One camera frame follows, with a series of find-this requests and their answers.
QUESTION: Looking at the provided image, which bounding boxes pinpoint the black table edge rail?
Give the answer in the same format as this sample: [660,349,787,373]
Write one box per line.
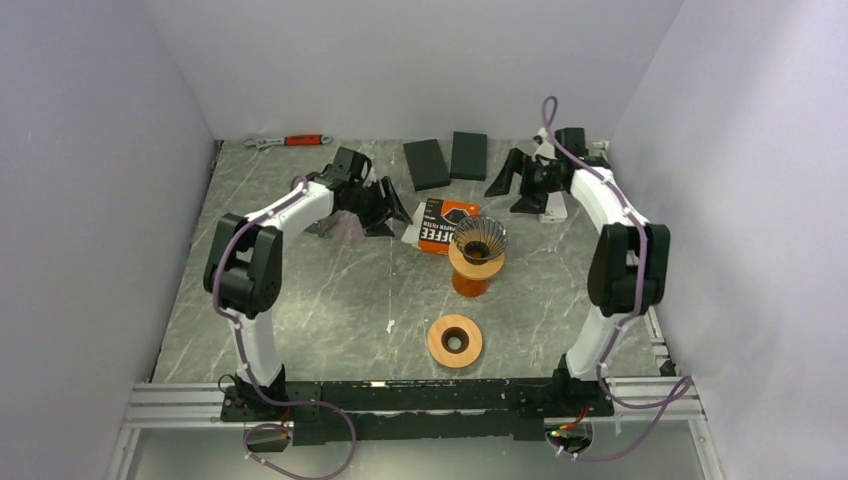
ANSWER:
[220,374,614,446]

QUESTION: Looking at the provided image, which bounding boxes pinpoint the left black foam block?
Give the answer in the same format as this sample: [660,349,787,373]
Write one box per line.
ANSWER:
[403,139,450,191]

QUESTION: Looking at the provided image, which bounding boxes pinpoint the wooden dripper holder ring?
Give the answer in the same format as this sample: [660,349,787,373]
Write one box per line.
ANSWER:
[448,243,507,282]

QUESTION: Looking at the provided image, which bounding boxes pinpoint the orange coffee filter box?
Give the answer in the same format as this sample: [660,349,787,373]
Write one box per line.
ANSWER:
[401,198,481,255]

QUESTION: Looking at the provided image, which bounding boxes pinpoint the black foam block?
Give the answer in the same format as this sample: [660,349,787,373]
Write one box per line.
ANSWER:
[449,131,488,181]
[403,139,450,191]

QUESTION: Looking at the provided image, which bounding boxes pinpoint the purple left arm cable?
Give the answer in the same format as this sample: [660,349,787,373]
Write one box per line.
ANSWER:
[210,175,309,319]

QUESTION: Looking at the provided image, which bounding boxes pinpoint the clear glass jar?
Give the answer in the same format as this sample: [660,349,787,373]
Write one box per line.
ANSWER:
[292,176,311,195]

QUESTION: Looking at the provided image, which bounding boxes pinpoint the aluminium frame rail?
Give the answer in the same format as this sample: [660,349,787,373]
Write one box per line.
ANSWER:
[105,383,224,479]

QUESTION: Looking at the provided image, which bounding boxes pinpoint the clear glass ribbed dripper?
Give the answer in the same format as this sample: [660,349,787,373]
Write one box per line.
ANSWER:
[452,215,509,265]

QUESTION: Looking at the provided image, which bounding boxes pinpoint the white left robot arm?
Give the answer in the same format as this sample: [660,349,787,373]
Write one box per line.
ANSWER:
[203,147,412,420]

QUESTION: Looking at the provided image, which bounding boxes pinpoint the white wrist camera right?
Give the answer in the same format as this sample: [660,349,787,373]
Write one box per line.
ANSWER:
[532,128,557,165]

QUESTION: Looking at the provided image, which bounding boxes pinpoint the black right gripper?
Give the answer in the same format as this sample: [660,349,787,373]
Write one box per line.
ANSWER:
[483,149,562,215]

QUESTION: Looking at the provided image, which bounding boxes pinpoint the orange handled adjustable wrench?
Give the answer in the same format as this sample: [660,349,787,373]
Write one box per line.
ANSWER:
[243,134,333,151]

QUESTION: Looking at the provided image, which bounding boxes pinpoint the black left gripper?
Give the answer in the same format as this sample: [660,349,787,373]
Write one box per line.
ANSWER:
[345,177,413,238]

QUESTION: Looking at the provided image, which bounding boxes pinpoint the orange glass carafe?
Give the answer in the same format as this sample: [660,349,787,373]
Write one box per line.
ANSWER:
[451,270,492,298]

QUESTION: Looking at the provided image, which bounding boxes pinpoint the right black foam block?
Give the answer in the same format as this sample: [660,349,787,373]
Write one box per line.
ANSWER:
[449,131,488,181]

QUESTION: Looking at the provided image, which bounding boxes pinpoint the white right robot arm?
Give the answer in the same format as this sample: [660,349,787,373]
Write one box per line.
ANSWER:
[485,148,671,415]

